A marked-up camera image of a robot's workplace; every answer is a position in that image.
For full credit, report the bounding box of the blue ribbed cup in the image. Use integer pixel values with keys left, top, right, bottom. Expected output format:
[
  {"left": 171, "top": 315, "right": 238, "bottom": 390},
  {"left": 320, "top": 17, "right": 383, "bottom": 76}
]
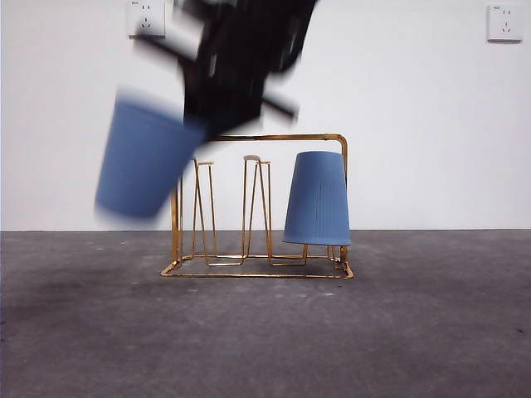
[
  {"left": 282, "top": 151, "right": 353, "bottom": 246},
  {"left": 94, "top": 85, "right": 211, "bottom": 227}
]

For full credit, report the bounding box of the white wall socket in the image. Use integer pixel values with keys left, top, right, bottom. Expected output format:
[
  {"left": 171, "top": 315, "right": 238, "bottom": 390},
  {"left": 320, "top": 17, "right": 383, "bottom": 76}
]
[
  {"left": 486, "top": 4, "right": 523, "bottom": 42},
  {"left": 126, "top": 0, "right": 166, "bottom": 39}
]

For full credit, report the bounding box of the gold wire cup rack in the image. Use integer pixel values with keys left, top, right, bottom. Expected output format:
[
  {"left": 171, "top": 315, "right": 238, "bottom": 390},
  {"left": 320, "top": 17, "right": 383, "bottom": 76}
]
[{"left": 160, "top": 132, "right": 354, "bottom": 279}]

